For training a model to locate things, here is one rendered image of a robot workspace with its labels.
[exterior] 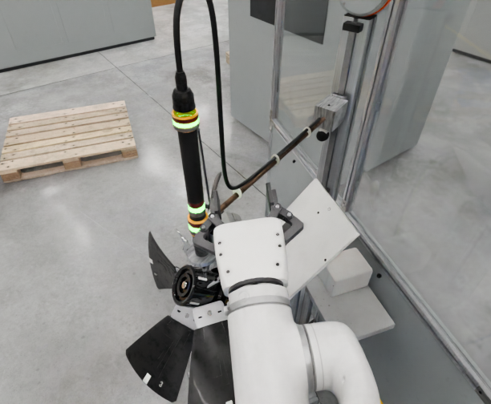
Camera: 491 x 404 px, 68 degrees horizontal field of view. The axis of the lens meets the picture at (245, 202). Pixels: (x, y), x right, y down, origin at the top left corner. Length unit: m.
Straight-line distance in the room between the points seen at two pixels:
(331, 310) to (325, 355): 1.04
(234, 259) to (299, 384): 0.17
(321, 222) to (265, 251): 0.65
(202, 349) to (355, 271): 0.70
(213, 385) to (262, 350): 0.57
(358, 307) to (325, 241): 0.48
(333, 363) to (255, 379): 0.09
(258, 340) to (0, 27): 6.02
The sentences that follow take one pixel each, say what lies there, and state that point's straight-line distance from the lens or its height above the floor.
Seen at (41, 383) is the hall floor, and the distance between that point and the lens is 2.53.
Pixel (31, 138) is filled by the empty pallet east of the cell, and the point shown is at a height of 0.14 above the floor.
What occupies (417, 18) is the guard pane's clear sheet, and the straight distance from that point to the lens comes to 1.22.
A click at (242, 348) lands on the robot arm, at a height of 1.69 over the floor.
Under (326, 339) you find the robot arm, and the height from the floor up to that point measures 1.70.
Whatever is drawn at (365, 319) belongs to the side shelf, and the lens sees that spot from 1.50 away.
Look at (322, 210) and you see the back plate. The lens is 1.15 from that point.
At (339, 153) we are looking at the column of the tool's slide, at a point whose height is 1.36.
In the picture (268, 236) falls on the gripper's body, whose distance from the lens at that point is 0.51.
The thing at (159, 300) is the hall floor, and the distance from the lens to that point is 2.57.
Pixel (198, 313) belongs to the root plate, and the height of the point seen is 1.19.
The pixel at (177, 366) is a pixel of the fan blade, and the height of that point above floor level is 1.00.
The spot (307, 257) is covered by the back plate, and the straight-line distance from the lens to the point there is 1.14.
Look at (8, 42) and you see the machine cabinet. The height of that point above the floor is 0.37.
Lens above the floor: 2.10
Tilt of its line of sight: 42 degrees down
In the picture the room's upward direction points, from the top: straight up
